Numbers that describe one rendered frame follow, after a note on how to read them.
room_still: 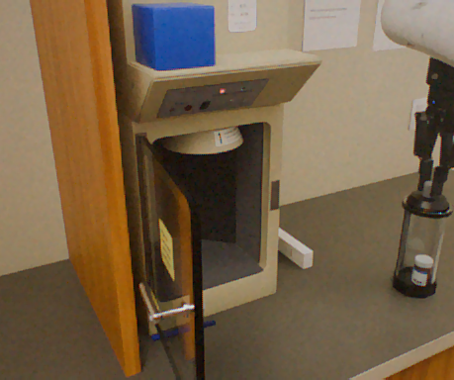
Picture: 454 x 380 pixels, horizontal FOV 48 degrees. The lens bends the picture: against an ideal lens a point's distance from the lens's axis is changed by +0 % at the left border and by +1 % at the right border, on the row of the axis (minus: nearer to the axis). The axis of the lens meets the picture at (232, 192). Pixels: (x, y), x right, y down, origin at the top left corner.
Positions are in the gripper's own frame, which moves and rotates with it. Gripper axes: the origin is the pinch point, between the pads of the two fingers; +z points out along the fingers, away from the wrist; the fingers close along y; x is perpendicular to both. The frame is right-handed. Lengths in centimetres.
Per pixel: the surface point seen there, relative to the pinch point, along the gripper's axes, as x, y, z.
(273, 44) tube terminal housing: 34.1, 14.1, -29.2
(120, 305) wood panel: 70, 5, 13
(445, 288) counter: -6.5, -4.5, 28.4
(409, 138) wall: -57, 56, 15
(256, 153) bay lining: 34.3, 18.4, -5.7
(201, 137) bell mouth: 48, 17, -12
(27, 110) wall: 74, 57, -11
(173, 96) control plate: 58, 6, -23
